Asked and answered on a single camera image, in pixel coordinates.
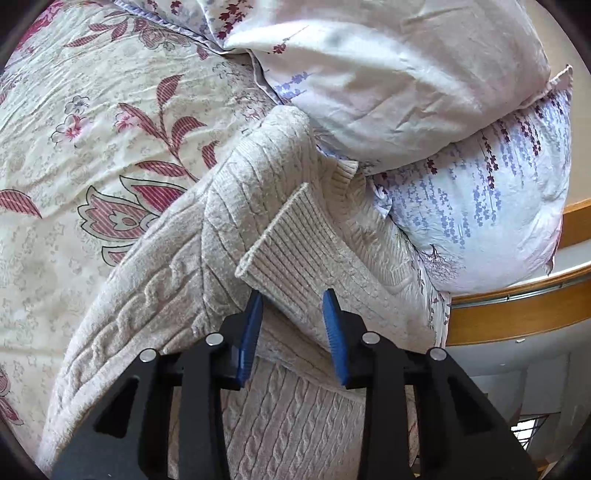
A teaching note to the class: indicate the floral printed bedspread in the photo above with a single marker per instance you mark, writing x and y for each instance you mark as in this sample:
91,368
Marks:
69,184

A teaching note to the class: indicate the pale pillow with lavender print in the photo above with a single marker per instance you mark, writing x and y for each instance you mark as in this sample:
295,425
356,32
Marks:
392,69

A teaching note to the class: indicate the wooden bed frame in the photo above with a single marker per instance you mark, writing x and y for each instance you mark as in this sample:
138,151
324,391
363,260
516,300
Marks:
508,318

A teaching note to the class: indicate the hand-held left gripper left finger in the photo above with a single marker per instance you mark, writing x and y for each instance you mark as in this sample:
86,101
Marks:
251,323

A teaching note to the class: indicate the window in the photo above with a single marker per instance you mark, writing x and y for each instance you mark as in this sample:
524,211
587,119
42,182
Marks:
528,429

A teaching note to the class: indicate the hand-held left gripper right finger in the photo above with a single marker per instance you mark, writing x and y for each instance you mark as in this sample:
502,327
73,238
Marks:
331,323

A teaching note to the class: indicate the lavender and tree print pillow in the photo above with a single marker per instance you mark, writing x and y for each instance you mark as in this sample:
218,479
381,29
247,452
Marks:
485,207

